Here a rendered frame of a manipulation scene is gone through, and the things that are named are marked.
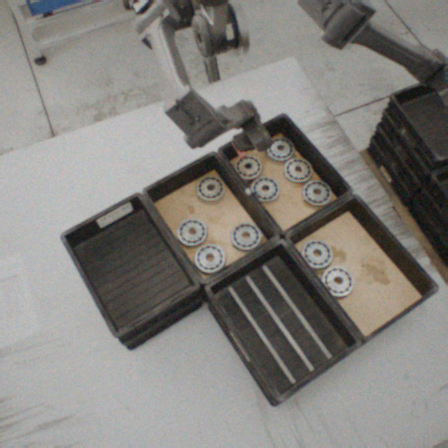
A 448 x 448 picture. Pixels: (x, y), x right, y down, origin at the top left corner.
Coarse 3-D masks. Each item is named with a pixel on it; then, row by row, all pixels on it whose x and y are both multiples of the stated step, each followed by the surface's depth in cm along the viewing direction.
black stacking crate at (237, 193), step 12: (192, 168) 164; (204, 168) 169; (216, 168) 171; (168, 180) 161; (180, 180) 166; (192, 180) 171; (228, 180) 165; (156, 192) 163; (168, 192) 168; (240, 192) 160; (240, 204) 167; (252, 216) 162; (264, 228) 157
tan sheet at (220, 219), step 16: (176, 192) 170; (192, 192) 169; (160, 208) 167; (176, 208) 167; (192, 208) 167; (208, 208) 166; (224, 208) 166; (240, 208) 166; (176, 224) 164; (208, 224) 164; (224, 224) 164; (208, 240) 161; (224, 240) 161; (192, 256) 159; (240, 256) 158
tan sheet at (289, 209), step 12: (264, 156) 175; (300, 156) 175; (264, 168) 173; (276, 168) 173; (276, 180) 171; (312, 180) 171; (288, 192) 169; (300, 192) 169; (276, 204) 167; (288, 204) 167; (300, 204) 166; (276, 216) 165; (288, 216) 164; (300, 216) 164
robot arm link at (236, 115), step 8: (224, 104) 106; (240, 104) 133; (216, 112) 102; (224, 112) 103; (232, 112) 123; (240, 112) 130; (248, 112) 135; (224, 120) 102; (232, 120) 106; (240, 120) 126; (232, 128) 123; (184, 136) 106; (192, 144) 105
